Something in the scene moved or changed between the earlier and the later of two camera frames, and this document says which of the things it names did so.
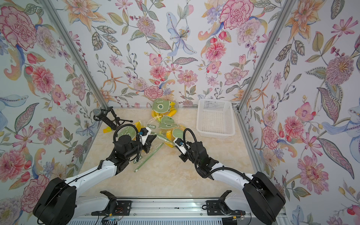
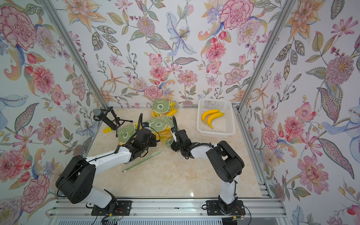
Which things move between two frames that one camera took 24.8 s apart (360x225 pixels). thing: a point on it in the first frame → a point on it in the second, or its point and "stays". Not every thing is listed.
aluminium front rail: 90,209 stays
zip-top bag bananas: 161,107 stays
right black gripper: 184,157 → 174,145
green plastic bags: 164,128 stays
